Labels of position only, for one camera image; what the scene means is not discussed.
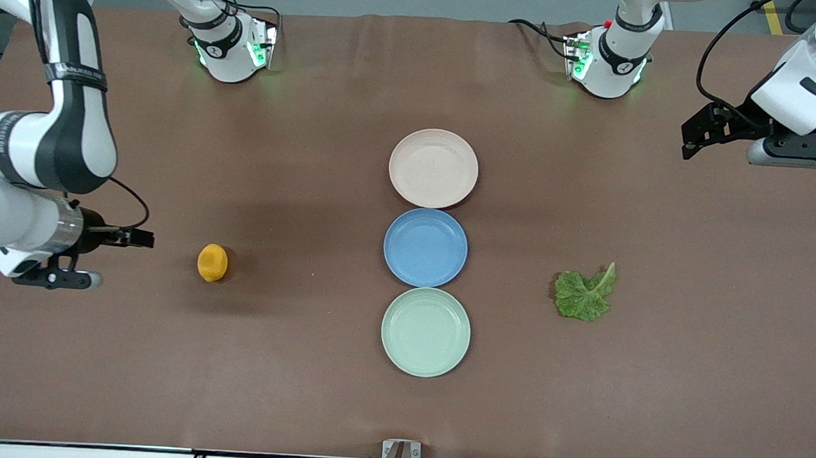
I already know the small metal bracket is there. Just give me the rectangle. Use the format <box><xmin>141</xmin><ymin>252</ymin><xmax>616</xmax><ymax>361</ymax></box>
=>
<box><xmin>381</xmin><ymin>438</ymin><xmax>423</xmax><ymax>458</ymax></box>

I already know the black left arm base cable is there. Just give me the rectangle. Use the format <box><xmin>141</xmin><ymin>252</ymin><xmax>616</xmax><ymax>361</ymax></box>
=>
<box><xmin>506</xmin><ymin>17</ymin><xmax>577</xmax><ymax>61</ymax></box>

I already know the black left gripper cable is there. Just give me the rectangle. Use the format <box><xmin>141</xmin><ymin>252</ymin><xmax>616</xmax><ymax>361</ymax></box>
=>
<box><xmin>693</xmin><ymin>0</ymin><xmax>778</xmax><ymax>127</ymax></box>

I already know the yellow lemon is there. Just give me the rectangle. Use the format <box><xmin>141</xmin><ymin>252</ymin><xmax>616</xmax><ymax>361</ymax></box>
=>
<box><xmin>196</xmin><ymin>243</ymin><xmax>229</xmax><ymax>284</ymax></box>

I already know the blue round plate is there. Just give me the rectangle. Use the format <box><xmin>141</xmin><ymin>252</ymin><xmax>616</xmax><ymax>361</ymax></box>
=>
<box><xmin>381</xmin><ymin>206</ymin><xmax>470</xmax><ymax>290</ymax></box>

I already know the black arm base cable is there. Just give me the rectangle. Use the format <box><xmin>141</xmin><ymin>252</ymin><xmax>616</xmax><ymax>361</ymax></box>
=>
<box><xmin>175</xmin><ymin>0</ymin><xmax>285</xmax><ymax>36</ymax></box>
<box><xmin>506</xmin><ymin>17</ymin><xmax>577</xmax><ymax>61</ymax></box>

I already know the light green round plate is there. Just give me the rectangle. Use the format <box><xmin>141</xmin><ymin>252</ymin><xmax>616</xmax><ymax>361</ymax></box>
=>
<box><xmin>379</xmin><ymin>285</ymin><xmax>474</xmax><ymax>380</ymax></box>

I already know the green lettuce leaf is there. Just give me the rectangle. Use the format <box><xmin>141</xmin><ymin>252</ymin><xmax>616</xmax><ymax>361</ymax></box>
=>
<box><xmin>552</xmin><ymin>259</ymin><xmax>618</xmax><ymax>323</ymax></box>

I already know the brown table cover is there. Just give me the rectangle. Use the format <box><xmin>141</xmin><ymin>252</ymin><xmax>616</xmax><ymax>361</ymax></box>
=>
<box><xmin>0</xmin><ymin>0</ymin><xmax>816</xmax><ymax>458</ymax></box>

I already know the black right arm base cable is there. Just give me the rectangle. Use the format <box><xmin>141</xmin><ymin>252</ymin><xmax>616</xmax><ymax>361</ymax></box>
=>
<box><xmin>175</xmin><ymin>0</ymin><xmax>285</xmax><ymax>36</ymax></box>

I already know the pink round plate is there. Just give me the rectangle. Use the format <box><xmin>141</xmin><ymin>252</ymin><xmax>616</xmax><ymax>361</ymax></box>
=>
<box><xmin>387</xmin><ymin>126</ymin><xmax>481</xmax><ymax>211</ymax></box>

